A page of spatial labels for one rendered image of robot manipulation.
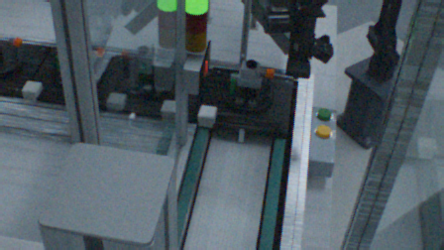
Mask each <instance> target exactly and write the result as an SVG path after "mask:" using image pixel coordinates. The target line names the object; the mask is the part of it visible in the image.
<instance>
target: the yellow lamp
mask: <svg viewBox="0 0 444 250"><path fill-rule="evenodd" d="M206 40H207V30H206V31H205V32H204V33H202V34H189V33H188V32H185V50H186V51H189V52H191V53H201V52H203V51H204V50H205V48H206Z"/></svg>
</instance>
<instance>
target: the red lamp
mask: <svg viewBox="0 0 444 250"><path fill-rule="evenodd" d="M207 21H208V11H206V13H203V14H201V15H193V14H190V13H187V12H185V31H186V32H188V33H189V34H202V33H204V32H205V31H206V30H207Z"/></svg>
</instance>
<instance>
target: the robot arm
mask: <svg viewBox="0 0 444 250"><path fill-rule="evenodd" d="M296 1H298V4H299V6H300V7H301V8H300V9H298V8H297V6H296V3H295V2H296ZM328 1H329V0H285V1H284V3H285V5H286V7H267V10H266V11H265V12H264V14H263V27H264V31H265V34H280V33H290V37H289V41H290V45H289V49H288V59H287V61H286V70H285V75H286V76H291V77H293V79H295V80H298V78H299V77H300V78H306V79H309V78H310V70H311V66H310V61H309V60H312V57H314V58H315V59H317V60H320V61H321V62H323V63H325V64H327V63H328V62H329V61H330V59H331V58H333V56H334V48H333V46H332V44H330V37H329V36H327V35H326V34H325V35H323V36H320V38H318V39H316V38H315V36H316V34H314V33H315V25H316V22H317V18H326V14H324V11H323V9H321V7H323V6H324V5H325V4H326V3H328ZM383 1H384V3H383V5H382V11H381V13H380V17H379V19H378V21H377V22H376V23H375V25H374V26H371V25H370V26H369V30H368V32H369V33H368V34H367V39H368V41H369V44H370V45H371V48H373V50H374V54H373V55H372V56H371V59H370V64H369V68H368V69H366V73H367V74H368V75H369V76H371V77H373V78H374V79H375V80H376V81H378V82H379V83H383V82H386V81H387V80H390V79H391V78H393V77H394V68H395V66H396V65H397V64H398V60H399V58H400V54H399V53H398V51H397V50H396V45H397V35H396V30H395V27H396V22H397V20H398V15H399V13H400V8H401V3H402V1H403V0H383Z"/></svg>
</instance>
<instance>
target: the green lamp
mask: <svg viewBox="0 0 444 250"><path fill-rule="evenodd" d="M185 11H186V12H187V13H190V14H193V15H201V14H203V13H206V11H208V0H186V9H185Z"/></svg>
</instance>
